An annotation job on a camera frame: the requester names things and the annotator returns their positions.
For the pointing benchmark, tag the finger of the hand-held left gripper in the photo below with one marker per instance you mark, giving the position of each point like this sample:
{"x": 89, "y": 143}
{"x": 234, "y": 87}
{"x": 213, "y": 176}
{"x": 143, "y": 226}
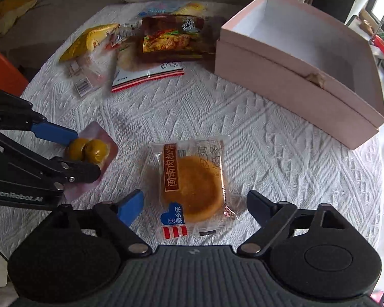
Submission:
{"x": 83, "y": 171}
{"x": 54, "y": 133}

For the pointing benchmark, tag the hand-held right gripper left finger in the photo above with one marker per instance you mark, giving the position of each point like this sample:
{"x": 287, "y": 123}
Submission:
{"x": 131, "y": 206}

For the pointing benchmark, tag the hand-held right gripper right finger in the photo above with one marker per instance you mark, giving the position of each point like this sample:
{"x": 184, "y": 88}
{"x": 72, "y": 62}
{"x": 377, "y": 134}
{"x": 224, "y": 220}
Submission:
{"x": 259, "y": 209}

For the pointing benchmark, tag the clear barcode snack packet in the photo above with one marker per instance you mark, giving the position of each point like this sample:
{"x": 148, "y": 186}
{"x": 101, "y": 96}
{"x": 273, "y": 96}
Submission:
{"x": 83, "y": 83}

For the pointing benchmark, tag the round pastry packet red label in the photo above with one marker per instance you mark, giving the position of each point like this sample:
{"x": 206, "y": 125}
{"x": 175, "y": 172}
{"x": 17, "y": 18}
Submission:
{"x": 195, "y": 185}

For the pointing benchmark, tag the large yellow snack packet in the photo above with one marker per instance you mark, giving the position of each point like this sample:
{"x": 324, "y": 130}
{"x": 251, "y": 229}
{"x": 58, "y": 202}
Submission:
{"x": 86, "y": 40}

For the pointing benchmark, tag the red white pancake packet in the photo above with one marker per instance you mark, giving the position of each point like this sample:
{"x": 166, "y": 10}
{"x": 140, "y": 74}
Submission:
{"x": 137, "y": 70}

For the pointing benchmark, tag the pink cardboard box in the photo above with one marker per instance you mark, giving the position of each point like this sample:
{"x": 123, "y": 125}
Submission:
{"x": 275, "y": 76}

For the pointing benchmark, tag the dark red food-photo packet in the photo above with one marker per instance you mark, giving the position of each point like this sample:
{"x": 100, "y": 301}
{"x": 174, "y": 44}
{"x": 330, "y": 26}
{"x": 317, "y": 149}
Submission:
{"x": 169, "y": 41}

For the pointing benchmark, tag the blue white snack packet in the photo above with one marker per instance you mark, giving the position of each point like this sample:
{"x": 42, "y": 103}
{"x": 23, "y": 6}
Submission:
{"x": 161, "y": 8}

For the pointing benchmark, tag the small yellow snack packet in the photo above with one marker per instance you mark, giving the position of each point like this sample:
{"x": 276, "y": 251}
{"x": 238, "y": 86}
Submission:
{"x": 193, "y": 8}

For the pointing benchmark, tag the orange object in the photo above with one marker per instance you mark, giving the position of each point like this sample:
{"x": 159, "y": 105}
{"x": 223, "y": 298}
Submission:
{"x": 5, "y": 73}

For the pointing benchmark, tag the white textured tablecloth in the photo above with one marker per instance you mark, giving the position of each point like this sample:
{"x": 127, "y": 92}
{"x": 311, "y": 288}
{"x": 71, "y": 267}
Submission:
{"x": 211, "y": 112}

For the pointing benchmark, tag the yellow cloth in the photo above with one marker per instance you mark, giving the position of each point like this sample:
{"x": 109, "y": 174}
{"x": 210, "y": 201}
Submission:
{"x": 9, "y": 12}

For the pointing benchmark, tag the pink red object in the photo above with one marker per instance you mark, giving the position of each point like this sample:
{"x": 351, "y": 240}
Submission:
{"x": 383, "y": 299}

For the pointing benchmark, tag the metal plant rack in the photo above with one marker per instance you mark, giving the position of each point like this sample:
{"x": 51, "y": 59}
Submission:
{"x": 383, "y": 25}

